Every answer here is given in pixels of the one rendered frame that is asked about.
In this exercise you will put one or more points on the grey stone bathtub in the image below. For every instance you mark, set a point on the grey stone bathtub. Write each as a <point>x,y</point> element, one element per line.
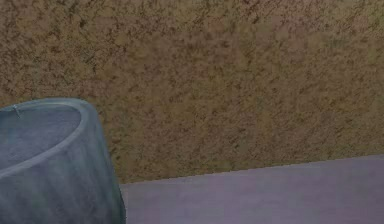
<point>56,180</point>

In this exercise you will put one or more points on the small grey metal tap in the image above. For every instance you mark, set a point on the small grey metal tap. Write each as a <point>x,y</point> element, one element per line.
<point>16,110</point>

